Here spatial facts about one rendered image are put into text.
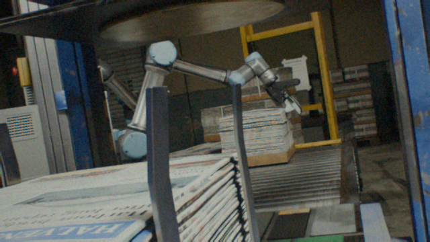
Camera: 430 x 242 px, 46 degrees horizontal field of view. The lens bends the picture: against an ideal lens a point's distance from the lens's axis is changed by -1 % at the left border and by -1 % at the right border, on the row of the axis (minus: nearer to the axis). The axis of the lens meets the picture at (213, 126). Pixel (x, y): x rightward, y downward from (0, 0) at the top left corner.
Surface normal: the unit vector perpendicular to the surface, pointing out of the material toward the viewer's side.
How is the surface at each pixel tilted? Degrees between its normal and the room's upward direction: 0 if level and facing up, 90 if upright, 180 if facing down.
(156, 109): 99
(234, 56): 90
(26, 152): 90
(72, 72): 90
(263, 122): 90
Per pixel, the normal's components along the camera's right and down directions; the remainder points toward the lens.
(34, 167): 0.37, -0.01
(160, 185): 0.96, -0.14
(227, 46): -0.25, 0.09
